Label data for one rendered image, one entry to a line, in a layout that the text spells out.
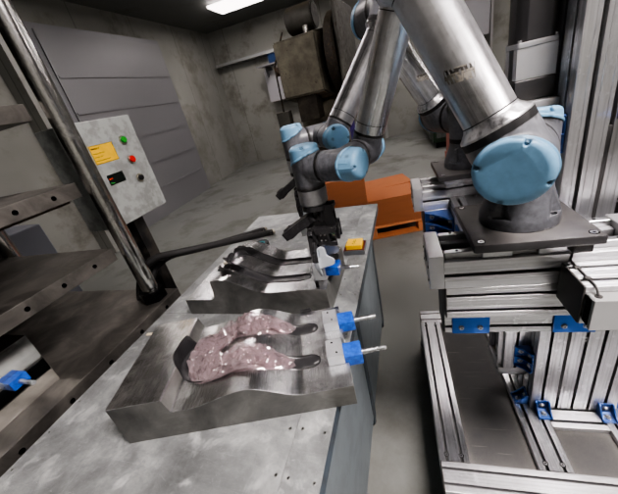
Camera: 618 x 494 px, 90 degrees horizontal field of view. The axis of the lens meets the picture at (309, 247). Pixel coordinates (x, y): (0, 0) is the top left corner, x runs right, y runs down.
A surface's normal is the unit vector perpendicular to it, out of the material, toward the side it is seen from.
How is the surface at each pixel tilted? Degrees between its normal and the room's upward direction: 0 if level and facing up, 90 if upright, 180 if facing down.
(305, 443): 0
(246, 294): 90
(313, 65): 92
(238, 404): 90
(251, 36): 90
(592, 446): 0
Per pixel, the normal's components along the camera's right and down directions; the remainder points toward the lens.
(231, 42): -0.22, 0.48
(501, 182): -0.48, 0.58
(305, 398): 0.04, 0.44
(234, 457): -0.22, -0.87
